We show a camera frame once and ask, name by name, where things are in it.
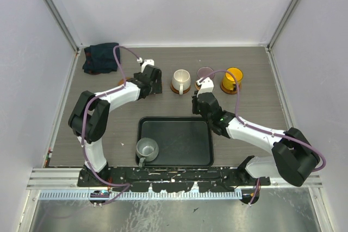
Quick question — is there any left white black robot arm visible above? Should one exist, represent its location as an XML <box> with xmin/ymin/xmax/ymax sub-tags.
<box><xmin>68</xmin><ymin>64</ymin><xmax>162</xmax><ymax>186</ymax></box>

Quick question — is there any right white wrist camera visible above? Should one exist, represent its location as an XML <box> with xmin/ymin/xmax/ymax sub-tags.
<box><xmin>195</xmin><ymin>77</ymin><xmax>214</xmax><ymax>95</ymax></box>

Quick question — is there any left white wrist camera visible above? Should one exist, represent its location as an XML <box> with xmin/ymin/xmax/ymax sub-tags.
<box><xmin>137</xmin><ymin>58</ymin><xmax>154</xmax><ymax>72</ymax></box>

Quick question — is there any dark blue folded cloth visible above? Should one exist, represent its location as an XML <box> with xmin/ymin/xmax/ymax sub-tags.
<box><xmin>82</xmin><ymin>42</ymin><xmax>119</xmax><ymax>75</ymax></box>

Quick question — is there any yellow glass mug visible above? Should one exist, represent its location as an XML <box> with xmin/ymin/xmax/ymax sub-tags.
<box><xmin>222</xmin><ymin>67</ymin><xmax>244</xmax><ymax>87</ymax></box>

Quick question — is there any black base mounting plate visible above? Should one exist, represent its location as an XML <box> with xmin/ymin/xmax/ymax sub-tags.
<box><xmin>77</xmin><ymin>166</ymin><xmax>271</xmax><ymax>193</ymax></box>

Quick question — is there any black plastic tray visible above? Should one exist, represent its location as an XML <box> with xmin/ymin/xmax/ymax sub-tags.
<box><xmin>137</xmin><ymin>116</ymin><xmax>214</xmax><ymax>167</ymax></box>

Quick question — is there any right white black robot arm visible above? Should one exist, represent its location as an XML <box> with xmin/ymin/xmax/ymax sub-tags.
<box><xmin>192</xmin><ymin>91</ymin><xmax>320</xmax><ymax>187</ymax></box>

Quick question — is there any brown wooden coaster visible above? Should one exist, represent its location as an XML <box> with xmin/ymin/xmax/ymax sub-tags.
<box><xmin>220</xmin><ymin>82</ymin><xmax>238</xmax><ymax>95</ymax></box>
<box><xmin>118</xmin><ymin>79</ymin><xmax>125</xmax><ymax>86</ymax></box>
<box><xmin>170</xmin><ymin>84</ymin><xmax>191</xmax><ymax>95</ymax></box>

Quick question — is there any purple ceramic mug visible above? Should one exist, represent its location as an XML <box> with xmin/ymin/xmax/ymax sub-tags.
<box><xmin>197</xmin><ymin>66</ymin><xmax>214</xmax><ymax>79</ymax></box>

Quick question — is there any grey slotted cable duct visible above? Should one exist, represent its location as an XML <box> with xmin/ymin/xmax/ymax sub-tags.
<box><xmin>38</xmin><ymin>189</ymin><xmax>243</xmax><ymax>200</ymax></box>

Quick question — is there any grey ceramic mug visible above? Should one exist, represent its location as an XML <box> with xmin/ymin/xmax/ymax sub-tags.
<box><xmin>136</xmin><ymin>137</ymin><xmax>159</xmax><ymax>168</ymax></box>

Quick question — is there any cream ceramic mug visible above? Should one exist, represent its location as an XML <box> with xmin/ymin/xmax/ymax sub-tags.
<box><xmin>171</xmin><ymin>69</ymin><xmax>191</xmax><ymax>95</ymax></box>

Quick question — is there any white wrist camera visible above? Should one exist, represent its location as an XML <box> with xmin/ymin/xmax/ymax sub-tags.
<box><xmin>195</xmin><ymin>77</ymin><xmax>214</xmax><ymax>95</ymax></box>
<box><xmin>137</xmin><ymin>58</ymin><xmax>154</xmax><ymax>72</ymax></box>

